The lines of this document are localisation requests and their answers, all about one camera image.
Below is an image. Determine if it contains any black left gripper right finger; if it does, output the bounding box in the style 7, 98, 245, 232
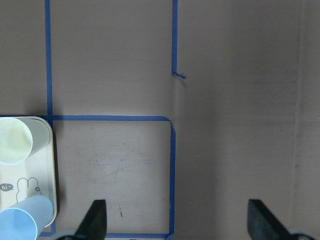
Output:
247, 199, 291, 240

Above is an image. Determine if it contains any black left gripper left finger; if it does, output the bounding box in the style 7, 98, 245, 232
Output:
74, 199, 107, 240

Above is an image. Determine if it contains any light blue plastic cup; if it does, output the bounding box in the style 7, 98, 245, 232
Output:
0, 195, 55, 240

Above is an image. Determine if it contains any pale green plastic cup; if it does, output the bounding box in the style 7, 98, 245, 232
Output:
0, 116, 52, 166

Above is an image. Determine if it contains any cream rabbit print tray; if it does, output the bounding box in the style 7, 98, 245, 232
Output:
0, 116, 58, 227

